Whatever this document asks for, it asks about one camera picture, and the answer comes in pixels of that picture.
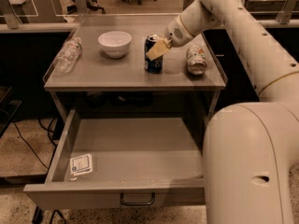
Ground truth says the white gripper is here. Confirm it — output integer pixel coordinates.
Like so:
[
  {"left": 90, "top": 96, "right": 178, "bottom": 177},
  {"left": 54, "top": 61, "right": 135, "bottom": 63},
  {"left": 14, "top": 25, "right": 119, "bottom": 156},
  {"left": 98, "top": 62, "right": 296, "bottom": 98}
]
[{"left": 146, "top": 14, "right": 196, "bottom": 61}]

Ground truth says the blue pepsi can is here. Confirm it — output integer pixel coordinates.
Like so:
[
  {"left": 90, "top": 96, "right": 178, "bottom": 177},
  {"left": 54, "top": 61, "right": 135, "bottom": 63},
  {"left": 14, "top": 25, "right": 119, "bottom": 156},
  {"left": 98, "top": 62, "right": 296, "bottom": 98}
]
[{"left": 144, "top": 35, "right": 163, "bottom": 74}]

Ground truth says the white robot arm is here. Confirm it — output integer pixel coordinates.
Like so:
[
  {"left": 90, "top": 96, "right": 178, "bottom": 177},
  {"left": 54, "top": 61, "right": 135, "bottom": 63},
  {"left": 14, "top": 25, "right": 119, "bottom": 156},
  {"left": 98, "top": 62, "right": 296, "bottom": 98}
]
[{"left": 148, "top": 0, "right": 299, "bottom": 224}]

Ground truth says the grey metal cabinet counter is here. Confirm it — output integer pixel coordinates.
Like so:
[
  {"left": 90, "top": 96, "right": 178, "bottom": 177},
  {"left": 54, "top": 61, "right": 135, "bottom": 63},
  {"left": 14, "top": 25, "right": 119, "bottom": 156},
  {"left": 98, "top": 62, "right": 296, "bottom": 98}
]
[{"left": 42, "top": 14, "right": 228, "bottom": 119}]

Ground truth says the grey open drawer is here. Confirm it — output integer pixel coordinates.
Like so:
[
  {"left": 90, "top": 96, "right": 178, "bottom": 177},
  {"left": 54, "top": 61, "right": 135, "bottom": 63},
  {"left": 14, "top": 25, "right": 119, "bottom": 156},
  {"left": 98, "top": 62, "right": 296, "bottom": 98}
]
[{"left": 24, "top": 110, "right": 205, "bottom": 210}]

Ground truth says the white ceramic bowl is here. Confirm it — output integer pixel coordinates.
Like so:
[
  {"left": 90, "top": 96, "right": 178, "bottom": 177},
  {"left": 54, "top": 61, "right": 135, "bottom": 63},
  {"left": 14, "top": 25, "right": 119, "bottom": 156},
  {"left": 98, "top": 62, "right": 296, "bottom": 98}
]
[{"left": 98, "top": 31, "right": 132, "bottom": 58}]

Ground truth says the clear plastic water bottle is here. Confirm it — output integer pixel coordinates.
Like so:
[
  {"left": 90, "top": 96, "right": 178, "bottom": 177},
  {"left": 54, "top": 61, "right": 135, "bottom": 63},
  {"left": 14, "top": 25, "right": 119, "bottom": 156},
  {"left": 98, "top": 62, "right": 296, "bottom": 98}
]
[{"left": 54, "top": 37, "right": 82, "bottom": 73}]

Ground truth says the white paper tag label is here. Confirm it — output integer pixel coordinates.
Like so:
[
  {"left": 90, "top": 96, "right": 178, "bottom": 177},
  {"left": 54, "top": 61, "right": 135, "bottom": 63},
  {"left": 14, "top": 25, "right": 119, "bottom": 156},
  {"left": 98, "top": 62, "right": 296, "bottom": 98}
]
[{"left": 69, "top": 154, "right": 93, "bottom": 176}]

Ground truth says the white horizontal rail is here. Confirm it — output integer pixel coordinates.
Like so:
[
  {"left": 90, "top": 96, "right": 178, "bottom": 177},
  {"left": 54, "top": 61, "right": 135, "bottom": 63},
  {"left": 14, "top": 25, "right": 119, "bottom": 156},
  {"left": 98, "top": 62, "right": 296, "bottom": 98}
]
[{"left": 258, "top": 20, "right": 299, "bottom": 28}]

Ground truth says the black floor cable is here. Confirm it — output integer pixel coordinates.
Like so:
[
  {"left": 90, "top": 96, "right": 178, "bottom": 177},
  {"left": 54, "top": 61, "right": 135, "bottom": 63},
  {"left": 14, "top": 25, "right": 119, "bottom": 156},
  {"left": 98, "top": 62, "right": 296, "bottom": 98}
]
[{"left": 0, "top": 107, "right": 59, "bottom": 170}]

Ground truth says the black drawer handle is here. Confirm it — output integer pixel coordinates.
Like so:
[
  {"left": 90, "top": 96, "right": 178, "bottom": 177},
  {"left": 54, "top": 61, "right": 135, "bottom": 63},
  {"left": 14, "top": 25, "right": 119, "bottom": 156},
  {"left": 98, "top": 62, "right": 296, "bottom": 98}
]
[{"left": 120, "top": 192, "right": 156, "bottom": 207}]

